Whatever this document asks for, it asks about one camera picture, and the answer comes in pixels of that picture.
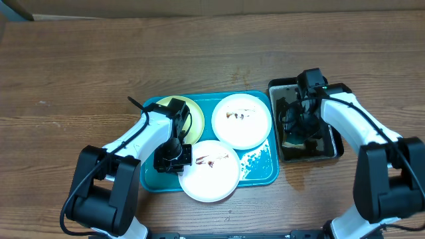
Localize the yellow plate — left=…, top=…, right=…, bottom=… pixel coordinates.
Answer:
left=157, top=96, right=205, bottom=145

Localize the teal plastic tray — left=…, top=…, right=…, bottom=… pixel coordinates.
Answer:
left=140, top=92, right=280, bottom=193

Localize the white plate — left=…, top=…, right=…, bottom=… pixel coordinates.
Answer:
left=211, top=93, right=272, bottom=150
left=178, top=140, right=242, bottom=202

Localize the white plate front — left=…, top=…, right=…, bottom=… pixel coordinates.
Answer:
left=178, top=140, right=242, bottom=202

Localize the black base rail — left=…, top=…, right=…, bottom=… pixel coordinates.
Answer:
left=147, top=230, right=331, bottom=239

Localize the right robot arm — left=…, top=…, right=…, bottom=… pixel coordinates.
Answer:
left=279, top=83, right=424, bottom=238

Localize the black baking tray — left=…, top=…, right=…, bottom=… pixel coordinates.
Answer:
left=268, top=78, right=344, bottom=163

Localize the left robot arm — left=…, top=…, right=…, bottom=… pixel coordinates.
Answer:
left=59, top=98, right=192, bottom=238

